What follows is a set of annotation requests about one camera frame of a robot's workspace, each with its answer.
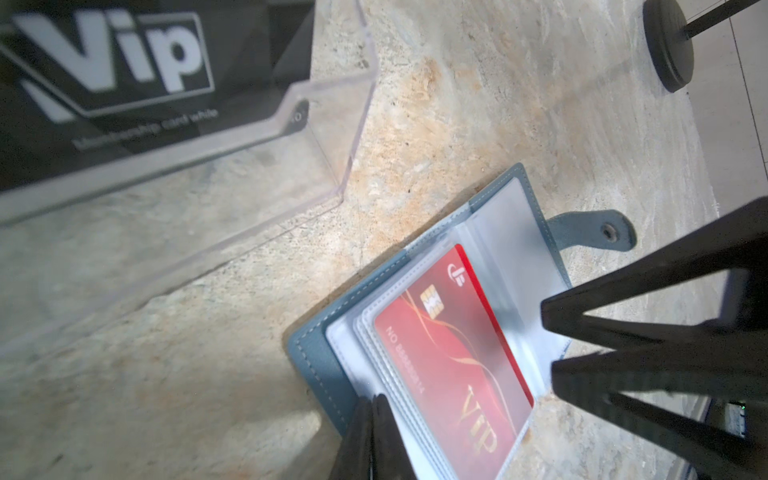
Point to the blue card holder wallet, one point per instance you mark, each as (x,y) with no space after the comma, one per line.
(516,254)

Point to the black VIP card in box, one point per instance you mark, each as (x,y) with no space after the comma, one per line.
(86,83)

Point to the red VIP card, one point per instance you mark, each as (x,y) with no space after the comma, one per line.
(443,342)

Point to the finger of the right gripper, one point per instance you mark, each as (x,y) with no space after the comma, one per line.
(606,386)
(711,282)

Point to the beige microphone on stand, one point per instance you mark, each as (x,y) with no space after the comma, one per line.
(669,37)

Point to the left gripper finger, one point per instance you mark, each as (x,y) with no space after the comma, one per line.
(372,447)

